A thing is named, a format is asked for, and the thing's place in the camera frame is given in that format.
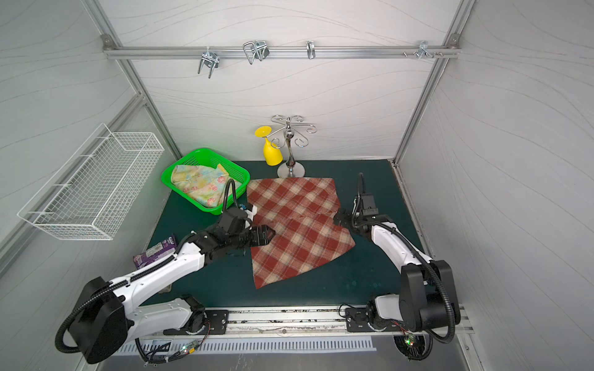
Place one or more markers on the metal u-bolt clamp middle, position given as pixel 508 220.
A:
pixel 256 50

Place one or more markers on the metal bracket right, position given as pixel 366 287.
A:
pixel 423 52

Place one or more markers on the white vent strip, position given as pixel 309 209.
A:
pixel 286 345

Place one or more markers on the red plaid skirt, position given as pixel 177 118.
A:
pixel 301 212

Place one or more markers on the purple snack packet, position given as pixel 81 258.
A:
pixel 156 252

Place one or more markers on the metal hook clamp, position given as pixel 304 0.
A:
pixel 310 50

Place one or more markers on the yellow plastic goblet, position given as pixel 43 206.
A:
pixel 272 154

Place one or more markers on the pastel floral skirt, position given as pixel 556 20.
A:
pixel 203 184

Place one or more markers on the metal u-bolt clamp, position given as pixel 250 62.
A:
pixel 209 61
pixel 256 50

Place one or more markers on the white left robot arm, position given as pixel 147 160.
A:
pixel 109 314

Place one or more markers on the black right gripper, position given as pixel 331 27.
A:
pixel 346 218

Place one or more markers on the green plastic basket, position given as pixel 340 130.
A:
pixel 207 157

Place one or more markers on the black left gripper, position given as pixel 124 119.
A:
pixel 251 236

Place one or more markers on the chrome cup holder stand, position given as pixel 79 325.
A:
pixel 288 136

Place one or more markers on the white wire basket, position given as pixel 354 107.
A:
pixel 89 196

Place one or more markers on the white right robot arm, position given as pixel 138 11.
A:
pixel 427 299

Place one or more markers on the metal u-bolt clamp left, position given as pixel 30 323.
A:
pixel 209 61

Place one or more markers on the aluminium crossbar rail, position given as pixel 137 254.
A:
pixel 276 52

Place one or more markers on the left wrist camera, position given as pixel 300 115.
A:
pixel 234 218

